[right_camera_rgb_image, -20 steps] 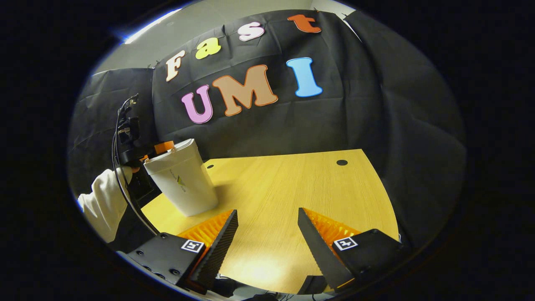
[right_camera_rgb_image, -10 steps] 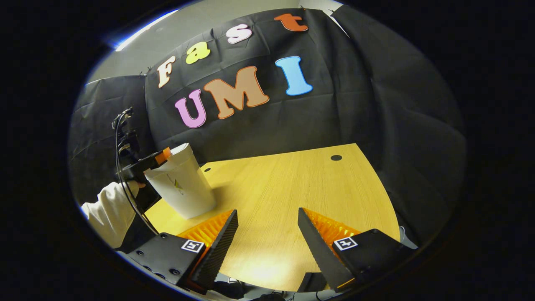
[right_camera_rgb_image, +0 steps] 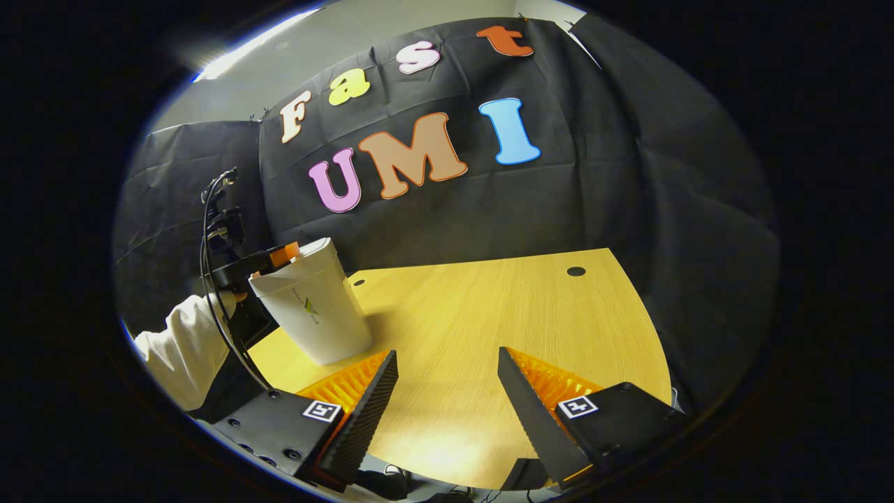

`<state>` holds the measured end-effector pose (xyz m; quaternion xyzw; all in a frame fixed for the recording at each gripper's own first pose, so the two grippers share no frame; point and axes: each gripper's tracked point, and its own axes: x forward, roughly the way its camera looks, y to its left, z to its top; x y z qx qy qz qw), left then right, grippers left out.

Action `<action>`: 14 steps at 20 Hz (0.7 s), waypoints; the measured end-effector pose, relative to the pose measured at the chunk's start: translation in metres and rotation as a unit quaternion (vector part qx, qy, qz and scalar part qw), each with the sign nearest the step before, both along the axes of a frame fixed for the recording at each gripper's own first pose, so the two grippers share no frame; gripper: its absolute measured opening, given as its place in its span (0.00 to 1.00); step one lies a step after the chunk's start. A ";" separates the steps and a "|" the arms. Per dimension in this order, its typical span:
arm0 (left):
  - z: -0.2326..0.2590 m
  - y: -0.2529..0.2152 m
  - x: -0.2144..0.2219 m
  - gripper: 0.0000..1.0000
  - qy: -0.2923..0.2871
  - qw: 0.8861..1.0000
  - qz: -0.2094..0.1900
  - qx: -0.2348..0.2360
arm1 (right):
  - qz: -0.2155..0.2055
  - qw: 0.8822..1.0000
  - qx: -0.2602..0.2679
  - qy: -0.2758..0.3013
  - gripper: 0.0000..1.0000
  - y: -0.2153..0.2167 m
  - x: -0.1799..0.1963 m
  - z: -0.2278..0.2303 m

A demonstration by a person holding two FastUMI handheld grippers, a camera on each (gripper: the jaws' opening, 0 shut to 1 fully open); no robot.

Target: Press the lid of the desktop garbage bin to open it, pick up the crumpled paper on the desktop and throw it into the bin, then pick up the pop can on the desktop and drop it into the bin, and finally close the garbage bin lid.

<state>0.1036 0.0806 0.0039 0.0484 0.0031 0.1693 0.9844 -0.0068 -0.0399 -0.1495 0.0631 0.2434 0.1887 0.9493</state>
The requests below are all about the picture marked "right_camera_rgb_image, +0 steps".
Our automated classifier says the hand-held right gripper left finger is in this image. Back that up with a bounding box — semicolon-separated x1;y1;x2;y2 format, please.
212;349;399;493

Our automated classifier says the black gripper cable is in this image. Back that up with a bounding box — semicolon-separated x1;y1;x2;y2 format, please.
200;171;273;392

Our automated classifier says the white desktop garbage bin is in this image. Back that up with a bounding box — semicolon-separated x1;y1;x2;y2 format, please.
249;238;373;366

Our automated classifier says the black backdrop cloth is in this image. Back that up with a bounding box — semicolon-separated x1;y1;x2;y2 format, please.
112;14;779;420

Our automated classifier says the wooden desktop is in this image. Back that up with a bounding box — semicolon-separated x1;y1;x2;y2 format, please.
248;248;673;491

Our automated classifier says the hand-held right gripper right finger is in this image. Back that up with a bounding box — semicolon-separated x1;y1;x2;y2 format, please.
497;346;689;491

